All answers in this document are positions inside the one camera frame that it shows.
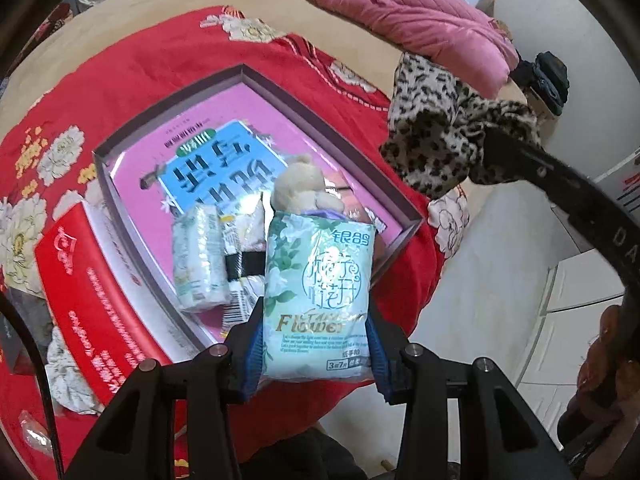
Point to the leopard print scrunchie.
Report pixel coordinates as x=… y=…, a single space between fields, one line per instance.
x=437 y=125

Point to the red and white carton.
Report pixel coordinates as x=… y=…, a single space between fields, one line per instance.
x=108 y=316

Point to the red floral blanket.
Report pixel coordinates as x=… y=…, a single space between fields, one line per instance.
x=112 y=87

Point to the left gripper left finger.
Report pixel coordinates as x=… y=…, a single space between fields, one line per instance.
x=225 y=374

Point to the cream plush doll purple skirt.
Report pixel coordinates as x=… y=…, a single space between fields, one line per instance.
x=301 y=189

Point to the small clear plastic bag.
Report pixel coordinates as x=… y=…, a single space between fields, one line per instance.
x=34 y=434

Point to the green tissue pack Flower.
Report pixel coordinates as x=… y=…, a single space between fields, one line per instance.
x=316 y=301

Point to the beige round bed cover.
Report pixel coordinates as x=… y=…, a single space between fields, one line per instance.
x=90 y=32

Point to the pink quilted duvet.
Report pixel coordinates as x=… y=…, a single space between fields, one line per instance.
x=452 y=33

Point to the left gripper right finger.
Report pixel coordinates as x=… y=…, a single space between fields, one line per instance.
x=410 y=375

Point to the grey tray with pink book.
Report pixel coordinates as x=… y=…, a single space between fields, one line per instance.
x=223 y=141

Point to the dark clothes pile on chair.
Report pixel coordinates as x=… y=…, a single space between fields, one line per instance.
x=547 y=77

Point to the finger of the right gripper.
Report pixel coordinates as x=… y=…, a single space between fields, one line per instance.
x=518 y=160

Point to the white floral scrunchie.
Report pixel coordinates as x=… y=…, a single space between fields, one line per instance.
x=68 y=387

